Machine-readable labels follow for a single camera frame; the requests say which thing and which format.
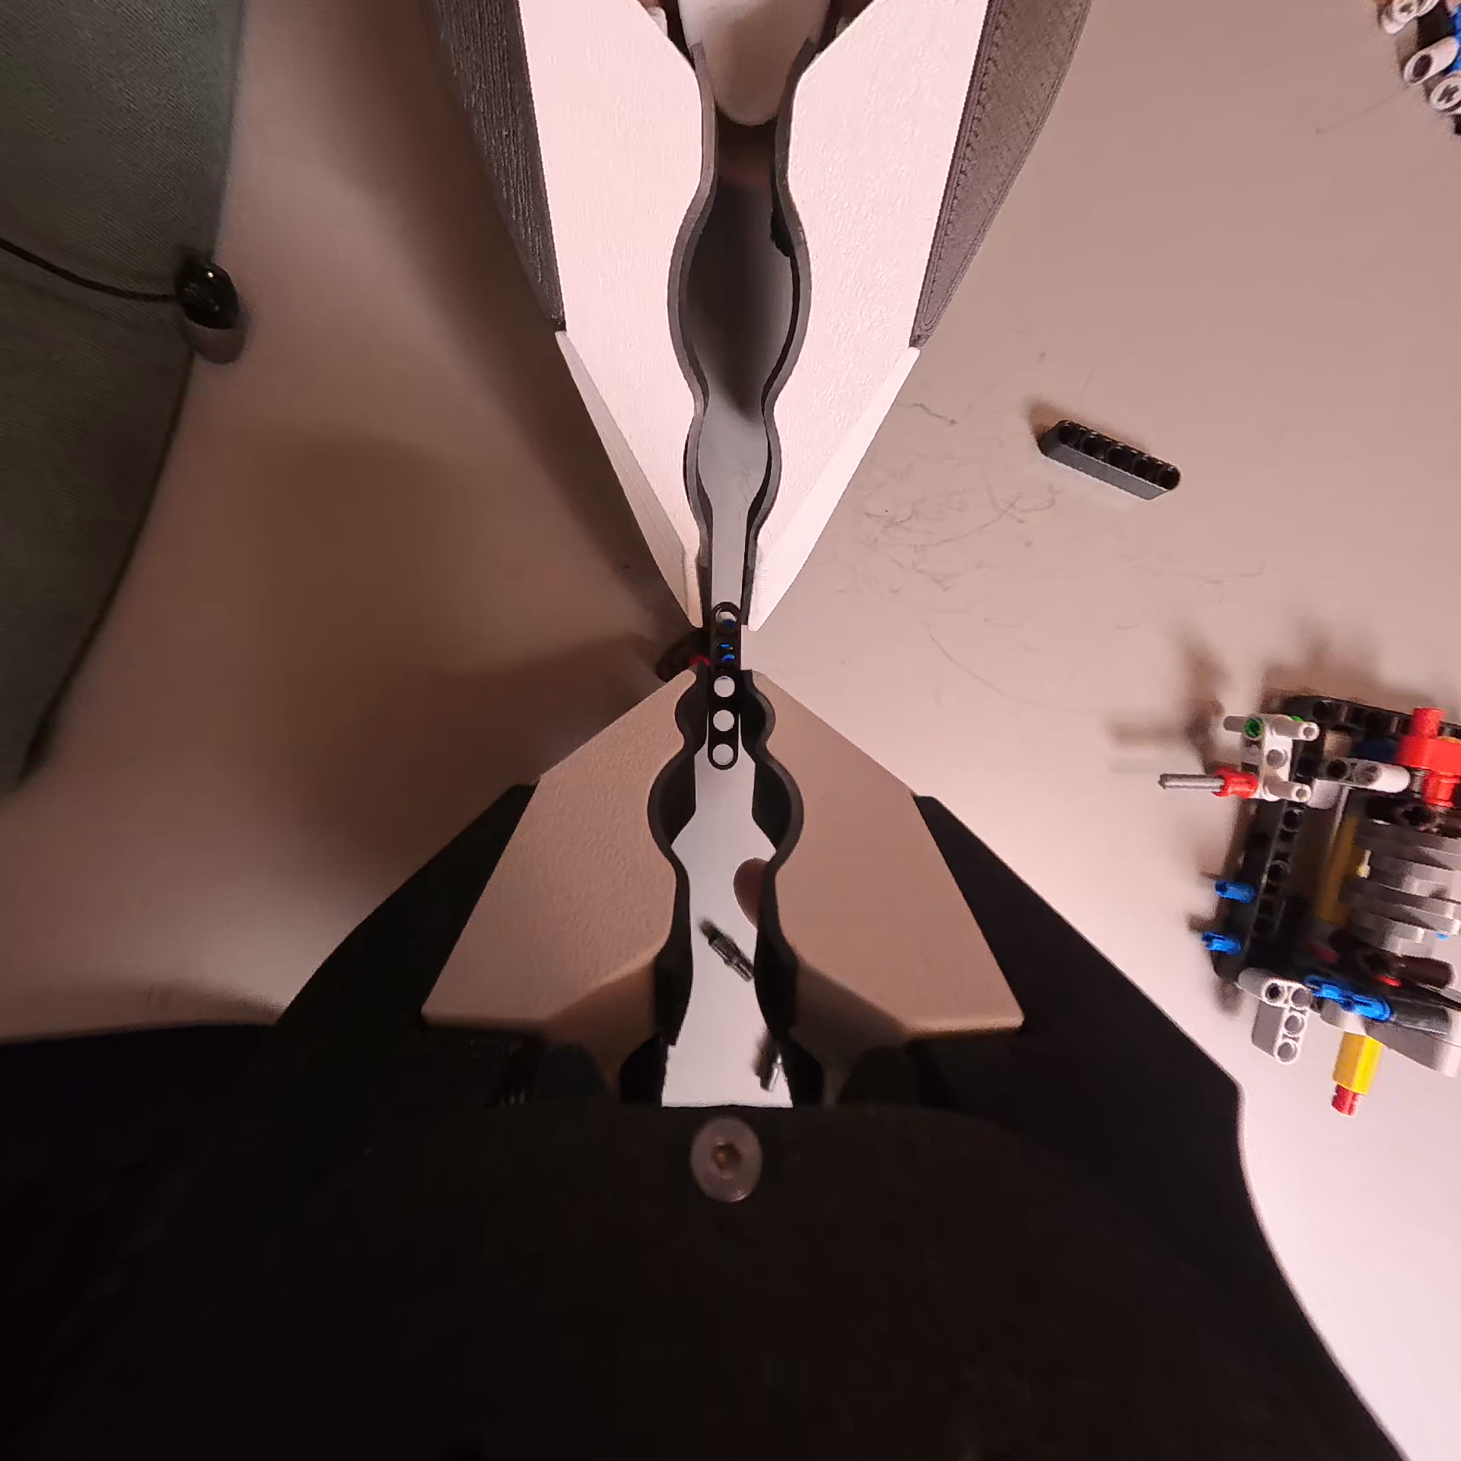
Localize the person's left hand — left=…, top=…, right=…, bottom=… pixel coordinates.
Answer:
left=713, top=120, right=784, bottom=196

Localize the lego car chassis assembly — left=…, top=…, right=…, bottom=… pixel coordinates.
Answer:
left=1158, top=690, right=1461, bottom=1114

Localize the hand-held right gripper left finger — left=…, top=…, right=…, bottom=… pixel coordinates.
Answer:
left=422, top=673, right=709, bottom=1104

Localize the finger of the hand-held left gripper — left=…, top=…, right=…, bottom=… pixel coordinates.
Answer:
left=744, top=0, right=991, bottom=630
left=517, top=0, right=717, bottom=627

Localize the black cable with round plug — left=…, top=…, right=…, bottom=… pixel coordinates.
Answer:
left=0, top=233, right=247, bottom=366

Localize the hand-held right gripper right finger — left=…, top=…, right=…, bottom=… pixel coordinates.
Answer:
left=748, top=673, right=1024, bottom=1104

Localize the pile of small lego pieces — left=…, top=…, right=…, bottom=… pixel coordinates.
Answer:
left=1374, top=0, right=1461, bottom=117

